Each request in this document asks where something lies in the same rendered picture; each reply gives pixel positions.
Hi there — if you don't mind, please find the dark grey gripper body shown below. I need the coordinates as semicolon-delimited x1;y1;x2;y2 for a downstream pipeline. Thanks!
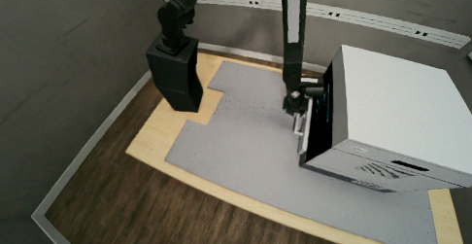
283;93;310;114

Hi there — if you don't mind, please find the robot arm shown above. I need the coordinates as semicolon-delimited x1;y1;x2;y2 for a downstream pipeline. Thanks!
155;0;323;103

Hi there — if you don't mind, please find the grey boxy benchtop instrument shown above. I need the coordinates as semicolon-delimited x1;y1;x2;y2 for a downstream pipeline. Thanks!
294;45;472;192

